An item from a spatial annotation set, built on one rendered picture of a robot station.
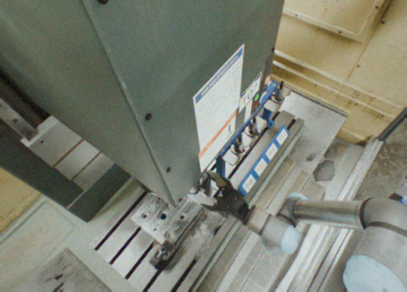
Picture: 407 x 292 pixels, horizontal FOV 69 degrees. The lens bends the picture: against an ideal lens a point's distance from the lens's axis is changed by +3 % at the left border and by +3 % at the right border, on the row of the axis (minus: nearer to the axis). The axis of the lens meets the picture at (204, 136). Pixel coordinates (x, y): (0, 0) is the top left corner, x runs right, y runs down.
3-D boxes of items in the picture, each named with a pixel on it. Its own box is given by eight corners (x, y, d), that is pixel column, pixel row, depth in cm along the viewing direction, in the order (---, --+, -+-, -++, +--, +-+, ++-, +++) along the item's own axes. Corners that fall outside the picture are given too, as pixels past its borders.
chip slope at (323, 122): (333, 138, 191) (348, 114, 169) (280, 224, 165) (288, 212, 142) (222, 79, 222) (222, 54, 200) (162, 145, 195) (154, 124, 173)
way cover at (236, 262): (324, 187, 174) (333, 177, 161) (242, 334, 140) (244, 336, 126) (279, 161, 185) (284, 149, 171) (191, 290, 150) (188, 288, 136)
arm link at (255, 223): (259, 231, 86) (271, 208, 89) (246, 223, 87) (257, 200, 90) (256, 237, 92) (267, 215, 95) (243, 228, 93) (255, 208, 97)
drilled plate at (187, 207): (208, 200, 141) (207, 196, 137) (169, 251, 130) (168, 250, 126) (172, 174, 149) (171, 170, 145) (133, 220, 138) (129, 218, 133)
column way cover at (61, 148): (149, 130, 168) (122, 67, 124) (86, 195, 150) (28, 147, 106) (142, 126, 170) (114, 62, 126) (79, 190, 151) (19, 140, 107)
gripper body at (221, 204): (211, 210, 98) (243, 230, 94) (211, 203, 90) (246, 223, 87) (223, 192, 101) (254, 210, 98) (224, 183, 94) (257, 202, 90)
